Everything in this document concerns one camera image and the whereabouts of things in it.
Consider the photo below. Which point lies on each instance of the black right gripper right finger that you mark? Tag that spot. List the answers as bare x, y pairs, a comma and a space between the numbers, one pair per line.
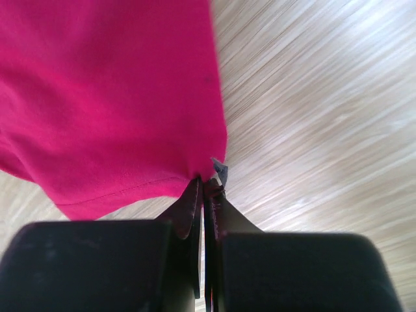
247, 269

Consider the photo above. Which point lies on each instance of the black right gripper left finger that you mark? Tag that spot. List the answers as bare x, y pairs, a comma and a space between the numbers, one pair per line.
112, 265

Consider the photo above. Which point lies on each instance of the red polo shirt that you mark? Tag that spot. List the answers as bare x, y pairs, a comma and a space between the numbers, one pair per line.
105, 103

